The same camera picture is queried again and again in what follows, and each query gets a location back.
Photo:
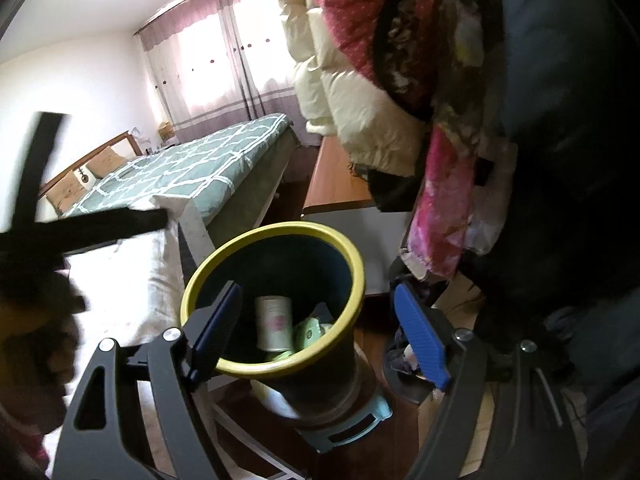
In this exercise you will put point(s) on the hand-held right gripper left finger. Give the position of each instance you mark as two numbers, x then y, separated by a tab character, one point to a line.
220	325

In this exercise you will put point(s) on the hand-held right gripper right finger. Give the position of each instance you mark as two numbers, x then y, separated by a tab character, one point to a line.
420	330

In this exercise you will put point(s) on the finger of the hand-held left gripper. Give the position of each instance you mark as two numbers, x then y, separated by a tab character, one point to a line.
39	170
110	225

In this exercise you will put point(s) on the paper cup with apple print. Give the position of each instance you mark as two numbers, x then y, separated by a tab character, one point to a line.
273	322

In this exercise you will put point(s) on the dark bin with yellow rim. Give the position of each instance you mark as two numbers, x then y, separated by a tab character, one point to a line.
280	265

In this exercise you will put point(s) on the green plastic cup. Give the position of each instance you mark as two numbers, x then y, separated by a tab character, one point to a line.
310	332

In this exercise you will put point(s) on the brown pillow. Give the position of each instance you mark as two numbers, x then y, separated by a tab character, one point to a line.
107	161
65	193

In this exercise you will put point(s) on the green checked duvet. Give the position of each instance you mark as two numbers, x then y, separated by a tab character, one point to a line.
200	160

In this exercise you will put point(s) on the teal plastic stool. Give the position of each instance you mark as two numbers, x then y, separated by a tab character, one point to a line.
350	425

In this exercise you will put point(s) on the pink floral garment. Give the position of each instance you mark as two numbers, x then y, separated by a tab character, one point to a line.
445	200

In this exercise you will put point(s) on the wooden bed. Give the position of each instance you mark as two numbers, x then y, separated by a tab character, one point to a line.
250	195

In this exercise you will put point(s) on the wooden desk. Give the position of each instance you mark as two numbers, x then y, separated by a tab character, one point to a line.
335	180

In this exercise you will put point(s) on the pink and white curtains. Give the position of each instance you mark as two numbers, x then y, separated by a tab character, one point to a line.
210	60

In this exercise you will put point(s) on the cream puffer jacket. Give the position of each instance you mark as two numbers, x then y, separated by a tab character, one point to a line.
350	110

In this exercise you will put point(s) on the red quilted jacket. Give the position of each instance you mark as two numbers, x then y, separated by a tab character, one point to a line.
360	10

